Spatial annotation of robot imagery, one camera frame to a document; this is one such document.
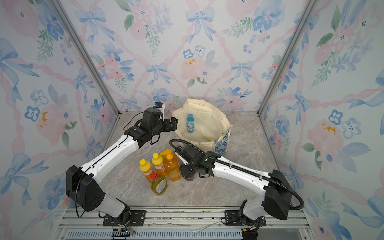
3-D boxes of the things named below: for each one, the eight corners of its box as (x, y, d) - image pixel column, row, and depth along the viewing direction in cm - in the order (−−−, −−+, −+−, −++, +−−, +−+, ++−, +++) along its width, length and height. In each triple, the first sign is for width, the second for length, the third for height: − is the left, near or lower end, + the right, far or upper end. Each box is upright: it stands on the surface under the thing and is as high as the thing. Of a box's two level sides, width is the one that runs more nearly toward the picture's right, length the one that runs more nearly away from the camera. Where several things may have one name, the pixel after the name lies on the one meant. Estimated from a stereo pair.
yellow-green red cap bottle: (154, 195, 83) (148, 186, 70) (157, 180, 88) (151, 168, 76) (166, 195, 83) (161, 186, 70) (168, 180, 88) (164, 168, 76)
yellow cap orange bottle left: (149, 184, 87) (137, 167, 68) (150, 177, 89) (139, 159, 71) (157, 184, 87) (147, 167, 68) (158, 177, 89) (148, 159, 71)
